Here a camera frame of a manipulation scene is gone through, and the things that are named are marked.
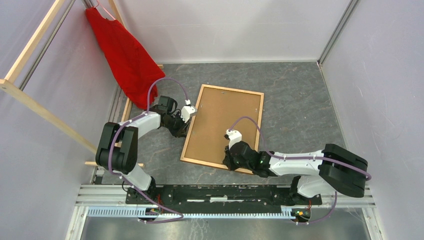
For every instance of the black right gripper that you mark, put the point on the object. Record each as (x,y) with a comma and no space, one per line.
(227,161)

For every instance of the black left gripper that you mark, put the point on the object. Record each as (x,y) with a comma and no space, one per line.
(181,132)

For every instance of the brown backing board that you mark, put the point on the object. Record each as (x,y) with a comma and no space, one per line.
(222,129)

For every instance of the wooden picture frame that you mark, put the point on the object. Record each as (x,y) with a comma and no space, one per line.
(225,96)

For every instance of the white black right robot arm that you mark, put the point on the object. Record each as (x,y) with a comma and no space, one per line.
(332,169)

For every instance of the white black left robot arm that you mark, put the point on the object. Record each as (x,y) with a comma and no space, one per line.
(117,150)

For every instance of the red cloth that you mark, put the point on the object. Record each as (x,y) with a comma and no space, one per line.
(132,67)

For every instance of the wooden rack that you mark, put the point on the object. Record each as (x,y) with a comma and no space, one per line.
(74,82)

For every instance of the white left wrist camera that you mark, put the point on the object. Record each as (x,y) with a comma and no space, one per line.
(188,111)

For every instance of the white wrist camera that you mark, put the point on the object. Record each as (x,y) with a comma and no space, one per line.
(188,111)
(233,137)

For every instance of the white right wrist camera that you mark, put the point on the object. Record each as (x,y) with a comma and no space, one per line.
(233,137)

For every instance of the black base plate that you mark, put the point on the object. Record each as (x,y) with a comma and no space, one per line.
(229,198)

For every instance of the aluminium rail frame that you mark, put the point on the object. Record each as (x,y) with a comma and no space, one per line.
(106,200)

